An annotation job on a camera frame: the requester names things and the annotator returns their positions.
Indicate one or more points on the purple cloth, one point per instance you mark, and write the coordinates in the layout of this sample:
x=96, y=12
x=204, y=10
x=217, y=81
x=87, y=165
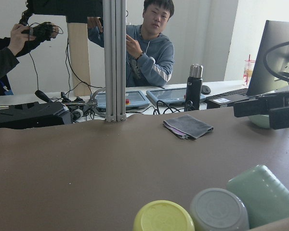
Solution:
x=176, y=132

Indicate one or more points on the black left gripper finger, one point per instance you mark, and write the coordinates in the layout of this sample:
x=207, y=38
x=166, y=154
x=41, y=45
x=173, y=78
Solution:
x=258, y=106

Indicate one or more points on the black monitor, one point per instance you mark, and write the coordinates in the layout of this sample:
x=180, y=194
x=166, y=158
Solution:
x=271, y=69

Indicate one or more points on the black computer mouse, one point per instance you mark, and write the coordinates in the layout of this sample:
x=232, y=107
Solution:
x=205, y=90

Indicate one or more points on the blue teach pendant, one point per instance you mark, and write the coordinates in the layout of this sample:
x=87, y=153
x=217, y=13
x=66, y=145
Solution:
x=135, y=100
x=171, y=97

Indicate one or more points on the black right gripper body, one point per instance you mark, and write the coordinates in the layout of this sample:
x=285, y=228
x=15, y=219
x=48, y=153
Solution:
x=279, y=110

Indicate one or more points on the black thermos bottle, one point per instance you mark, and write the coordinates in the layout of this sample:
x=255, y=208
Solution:
x=193, y=88

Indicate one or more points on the grey folded cloth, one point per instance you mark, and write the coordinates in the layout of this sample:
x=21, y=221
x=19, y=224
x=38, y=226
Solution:
x=189, y=125

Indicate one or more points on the seated person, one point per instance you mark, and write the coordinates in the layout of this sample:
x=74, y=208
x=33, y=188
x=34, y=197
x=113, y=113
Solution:
x=149, y=53

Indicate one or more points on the wooden plank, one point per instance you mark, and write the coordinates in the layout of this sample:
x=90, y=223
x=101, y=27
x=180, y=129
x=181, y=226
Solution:
x=79, y=58

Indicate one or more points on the aluminium frame post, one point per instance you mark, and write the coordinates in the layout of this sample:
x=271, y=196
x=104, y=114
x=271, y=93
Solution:
x=114, y=13

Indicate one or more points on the grey cup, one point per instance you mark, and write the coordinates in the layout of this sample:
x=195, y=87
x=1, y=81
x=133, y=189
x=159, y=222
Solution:
x=216, y=209

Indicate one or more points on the green bowl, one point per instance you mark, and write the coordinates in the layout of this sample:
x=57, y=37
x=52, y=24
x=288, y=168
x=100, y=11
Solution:
x=261, y=121

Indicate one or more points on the black keyboard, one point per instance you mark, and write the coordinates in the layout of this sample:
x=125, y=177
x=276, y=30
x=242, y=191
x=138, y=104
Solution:
x=229, y=96

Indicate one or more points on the yellow cup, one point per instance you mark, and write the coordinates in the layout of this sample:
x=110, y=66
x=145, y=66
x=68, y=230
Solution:
x=163, y=215

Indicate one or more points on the drink cup with straw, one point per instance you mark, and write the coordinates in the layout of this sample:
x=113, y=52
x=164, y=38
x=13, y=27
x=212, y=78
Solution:
x=248, y=70

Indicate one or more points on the green cup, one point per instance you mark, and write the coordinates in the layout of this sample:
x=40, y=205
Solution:
x=264, y=196

